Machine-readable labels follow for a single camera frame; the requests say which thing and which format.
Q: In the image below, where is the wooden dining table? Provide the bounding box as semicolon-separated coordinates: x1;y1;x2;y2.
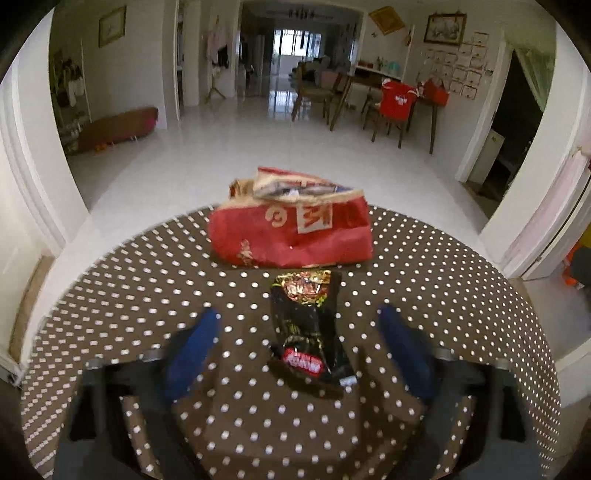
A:
330;71;439;155

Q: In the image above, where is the red paper bag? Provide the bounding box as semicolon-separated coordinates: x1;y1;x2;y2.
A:
208;166;372;268

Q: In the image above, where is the brown board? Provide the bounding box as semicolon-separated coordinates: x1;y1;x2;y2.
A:
76;106;159;154

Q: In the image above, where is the coat stand with clothes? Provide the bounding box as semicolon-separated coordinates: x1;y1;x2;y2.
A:
205;14;230;100

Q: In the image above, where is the brown polka dot tablecloth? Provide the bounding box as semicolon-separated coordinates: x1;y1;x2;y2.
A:
21;203;561;480

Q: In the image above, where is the red shirt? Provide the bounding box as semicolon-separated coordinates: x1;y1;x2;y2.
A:
379;79;416;121

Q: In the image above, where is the wooden chair with red shirt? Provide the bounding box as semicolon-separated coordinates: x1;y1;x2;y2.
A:
362;78;416;148

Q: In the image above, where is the black snack wrapper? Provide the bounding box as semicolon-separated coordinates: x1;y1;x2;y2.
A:
269;270;358;400

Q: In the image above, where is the orange cloth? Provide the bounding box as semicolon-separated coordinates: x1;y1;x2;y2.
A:
564;247;590;289

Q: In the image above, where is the diamond shaped gold frame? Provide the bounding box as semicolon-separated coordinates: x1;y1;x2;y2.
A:
369;6;403;36

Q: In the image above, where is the small framed picture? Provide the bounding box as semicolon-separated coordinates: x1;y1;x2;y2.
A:
98;6;127;47

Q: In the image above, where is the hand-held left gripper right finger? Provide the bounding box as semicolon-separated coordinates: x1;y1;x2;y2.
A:
378;304;546;480

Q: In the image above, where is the crumpled blue white wrapper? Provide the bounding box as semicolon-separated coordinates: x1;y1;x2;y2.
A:
253;178;356;202

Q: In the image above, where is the large framed picture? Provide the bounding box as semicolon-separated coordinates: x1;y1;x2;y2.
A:
424;13;466;45

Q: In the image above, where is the white cabinet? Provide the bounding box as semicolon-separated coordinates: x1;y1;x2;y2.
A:
468;128;505;185

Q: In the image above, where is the group of wall certificates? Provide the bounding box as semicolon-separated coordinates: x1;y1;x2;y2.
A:
422;32;495;100

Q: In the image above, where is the orange bag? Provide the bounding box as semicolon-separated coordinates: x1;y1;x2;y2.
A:
422;78;451;107

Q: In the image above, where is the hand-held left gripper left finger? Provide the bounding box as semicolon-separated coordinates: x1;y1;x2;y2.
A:
53;307;223;480

